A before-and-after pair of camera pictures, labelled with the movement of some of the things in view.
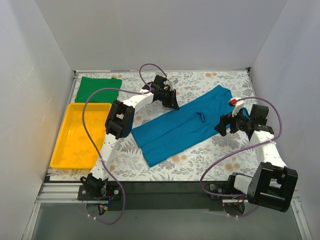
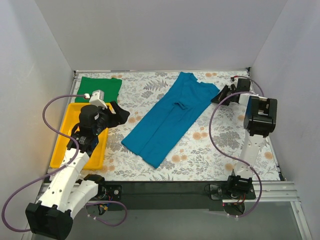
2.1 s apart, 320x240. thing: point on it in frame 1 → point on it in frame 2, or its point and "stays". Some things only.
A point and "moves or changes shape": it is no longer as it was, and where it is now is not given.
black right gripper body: x=227 y=122 → x=229 y=93
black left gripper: x=169 y=97 → x=110 y=117
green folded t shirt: x=88 y=85 stays
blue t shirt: x=163 y=137 moves or changes shape
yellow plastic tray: x=75 y=148 stays
